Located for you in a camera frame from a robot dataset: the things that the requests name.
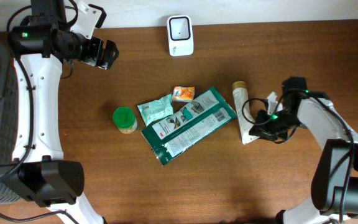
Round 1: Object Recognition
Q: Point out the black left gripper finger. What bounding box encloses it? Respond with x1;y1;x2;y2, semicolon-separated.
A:
98;57;115;70
103;40;119;59

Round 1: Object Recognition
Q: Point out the white bamboo print tube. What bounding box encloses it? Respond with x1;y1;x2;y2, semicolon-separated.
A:
232;81;259;145

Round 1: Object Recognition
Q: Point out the green lid jar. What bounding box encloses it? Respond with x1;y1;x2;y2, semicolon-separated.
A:
112;107;137;134

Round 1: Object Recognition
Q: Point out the orange snack packet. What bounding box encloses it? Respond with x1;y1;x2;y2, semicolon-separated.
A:
172;86;195;103

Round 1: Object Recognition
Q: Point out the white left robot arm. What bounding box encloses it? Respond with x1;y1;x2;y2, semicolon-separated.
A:
0;1;119;223

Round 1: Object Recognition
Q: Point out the white barcode scanner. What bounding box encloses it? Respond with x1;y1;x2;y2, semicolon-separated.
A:
167;15;194;57

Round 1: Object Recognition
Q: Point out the light green tissue pack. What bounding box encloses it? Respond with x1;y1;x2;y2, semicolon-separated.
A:
137;94;173;126

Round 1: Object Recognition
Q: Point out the green 3M package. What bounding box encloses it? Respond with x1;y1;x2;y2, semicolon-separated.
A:
141;86;237;165

